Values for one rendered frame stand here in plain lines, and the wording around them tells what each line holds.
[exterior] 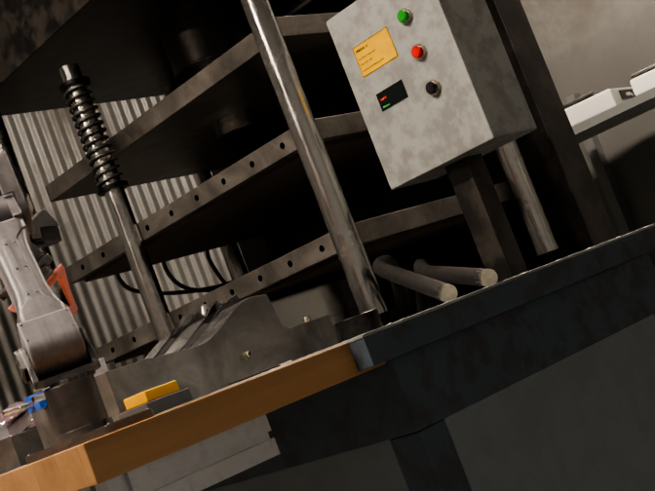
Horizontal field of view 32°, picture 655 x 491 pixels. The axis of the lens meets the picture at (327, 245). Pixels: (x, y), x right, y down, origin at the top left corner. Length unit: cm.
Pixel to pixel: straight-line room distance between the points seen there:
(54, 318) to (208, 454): 36
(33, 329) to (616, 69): 342
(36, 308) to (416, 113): 115
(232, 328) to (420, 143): 65
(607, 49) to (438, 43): 229
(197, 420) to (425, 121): 134
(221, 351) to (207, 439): 79
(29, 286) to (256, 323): 62
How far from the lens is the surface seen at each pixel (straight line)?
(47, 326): 143
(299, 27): 264
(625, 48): 454
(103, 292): 442
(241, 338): 198
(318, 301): 287
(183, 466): 115
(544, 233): 292
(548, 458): 150
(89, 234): 447
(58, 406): 140
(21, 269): 152
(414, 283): 195
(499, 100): 233
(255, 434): 121
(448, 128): 233
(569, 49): 465
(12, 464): 206
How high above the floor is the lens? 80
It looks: 5 degrees up
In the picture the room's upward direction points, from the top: 21 degrees counter-clockwise
